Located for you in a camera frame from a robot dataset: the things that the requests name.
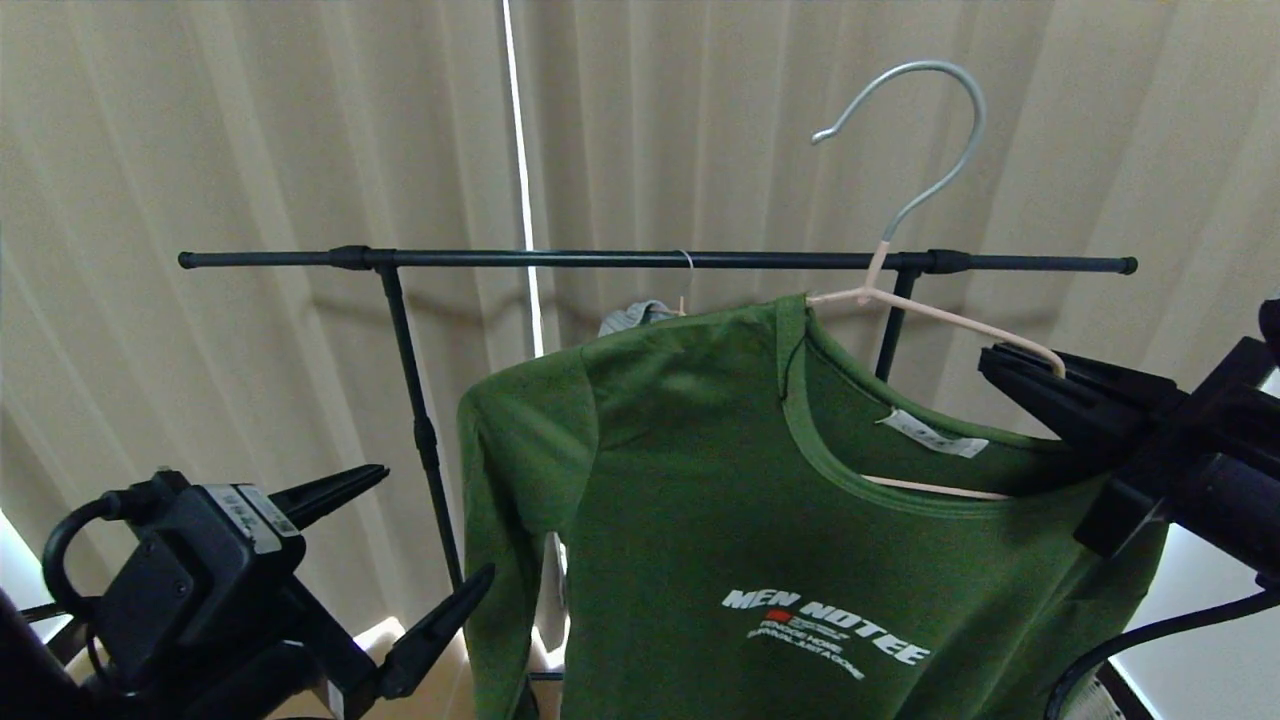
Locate black cable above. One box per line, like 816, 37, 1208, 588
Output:
1042, 585, 1280, 720
40, 485, 161, 626

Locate pale grey shorts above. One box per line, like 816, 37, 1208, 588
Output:
598, 300, 681, 338

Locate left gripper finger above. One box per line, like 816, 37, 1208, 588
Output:
268, 463, 391, 533
375, 562, 497, 701

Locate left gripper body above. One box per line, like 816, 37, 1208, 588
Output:
165, 585, 381, 720

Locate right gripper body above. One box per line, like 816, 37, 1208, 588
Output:
1072, 337, 1280, 561

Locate green garment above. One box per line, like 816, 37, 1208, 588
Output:
458, 293, 1171, 720

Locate white laundry basket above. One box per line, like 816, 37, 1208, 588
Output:
1052, 672, 1126, 720

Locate black clothes rack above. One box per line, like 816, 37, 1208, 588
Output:
178, 245, 1139, 720

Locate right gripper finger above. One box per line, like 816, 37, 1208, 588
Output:
1060, 350, 1189, 421
978, 345, 1156, 473

